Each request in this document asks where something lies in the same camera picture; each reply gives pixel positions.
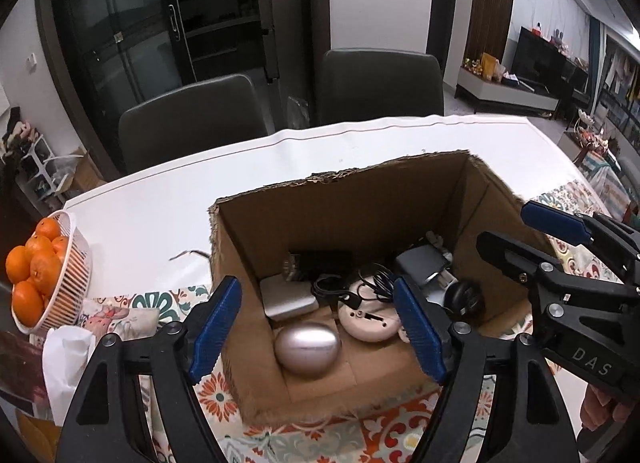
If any dark glass door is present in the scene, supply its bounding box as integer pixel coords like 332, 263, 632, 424
50, 0, 281, 179

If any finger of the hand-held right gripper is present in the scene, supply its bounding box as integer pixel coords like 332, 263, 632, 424
476, 230, 566, 294
520, 200, 640, 285

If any black cable bundle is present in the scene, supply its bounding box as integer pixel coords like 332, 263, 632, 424
310, 264, 397, 310

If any white round device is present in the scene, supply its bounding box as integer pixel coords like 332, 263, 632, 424
337, 275, 404, 342

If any dark grey dining chair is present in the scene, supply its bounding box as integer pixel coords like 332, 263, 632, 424
118, 73, 271, 176
316, 48, 446, 128

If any brown cardboard box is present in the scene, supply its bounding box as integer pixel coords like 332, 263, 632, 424
207, 149, 551, 428

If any pile of oranges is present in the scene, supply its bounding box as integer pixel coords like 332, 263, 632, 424
5, 218, 71, 329

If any silver egg-shaped mouse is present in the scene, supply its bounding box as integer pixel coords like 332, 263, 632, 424
274, 321, 344, 378

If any black television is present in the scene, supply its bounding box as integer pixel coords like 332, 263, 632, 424
512, 26, 591, 94

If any silver power bank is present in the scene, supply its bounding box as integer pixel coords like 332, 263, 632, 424
260, 273, 319, 320

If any white tissue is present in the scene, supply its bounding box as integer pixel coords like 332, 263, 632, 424
42, 325, 97, 426

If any person's right hand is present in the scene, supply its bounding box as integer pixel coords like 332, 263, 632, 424
581, 385, 635, 430

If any black power adapter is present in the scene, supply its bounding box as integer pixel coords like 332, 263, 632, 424
286, 249, 354, 285

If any white television cabinet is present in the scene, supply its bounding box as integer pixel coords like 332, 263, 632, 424
457, 66, 561, 115

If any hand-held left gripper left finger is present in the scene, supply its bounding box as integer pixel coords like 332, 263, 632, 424
55, 277, 243, 463

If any white plug-in device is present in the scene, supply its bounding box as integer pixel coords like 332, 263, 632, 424
395, 244, 454, 290

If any black round cable hub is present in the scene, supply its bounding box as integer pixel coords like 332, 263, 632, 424
442, 280, 486, 320

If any white plastic basket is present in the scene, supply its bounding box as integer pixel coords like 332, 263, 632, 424
10, 210, 92, 335

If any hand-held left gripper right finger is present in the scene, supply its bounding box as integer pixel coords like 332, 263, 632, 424
392, 277, 582, 463

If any white patterned tablecloth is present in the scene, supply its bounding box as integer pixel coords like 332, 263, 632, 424
62, 116, 640, 463

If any shoe rack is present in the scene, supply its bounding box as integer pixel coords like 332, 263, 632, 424
0, 107, 66, 216

